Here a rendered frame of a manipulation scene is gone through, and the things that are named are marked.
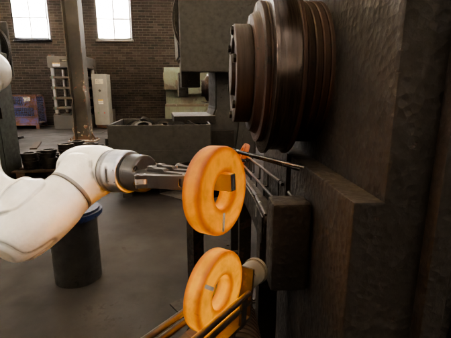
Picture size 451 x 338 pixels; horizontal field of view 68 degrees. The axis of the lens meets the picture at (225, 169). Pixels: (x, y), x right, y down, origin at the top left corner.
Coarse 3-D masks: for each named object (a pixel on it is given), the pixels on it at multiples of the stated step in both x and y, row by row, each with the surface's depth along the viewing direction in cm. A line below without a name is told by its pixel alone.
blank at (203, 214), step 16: (192, 160) 54; (208, 160) 53; (224, 160) 57; (240, 160) 61; (192, 176) 52; (208, 176) 53; (240, 176) 62; (192, 192) 52; (208, 192) 53; (224, 192) 61; (240, 192) 62; (192, 208) 52; (208, 208) 54; (224, 208) 59; (240, 208) 63; (192, 224) 54; (208, 224) 54; (224, 224) 58
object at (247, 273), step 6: (246, 270) 68; (252, 270) 67; (246, 276) 68; (252, 276) 67; (246, 282) 68; (252, 282) 68; (240, 288) 69; (246, 288) 68; (252, 288) 68; (240, 294) 69; (252, 294) 68
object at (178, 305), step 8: (160, 192) 163; (168, 192) 162; (176, 192) 162; (216, 192) 152; (192, 232) 158; (192, 240) 159; (200, 240) 161; (192, 248) 160; (200, 248) 162; (192, 256) 161; (200, 256) 163; (192, 264) 162; (176, 304) 171
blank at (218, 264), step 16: (208, 256) 60; (224, 256) 61; (192, 272) 58; (208, 272) 57; (224, 272) 62; (240, 272) 68; (192, 288) 57; (208, 288) 58; (224, 288) 66; (192, 304) 56; (208, 304) 58; (224, 304) 64; (192, 320) 57; (208, 320) 59
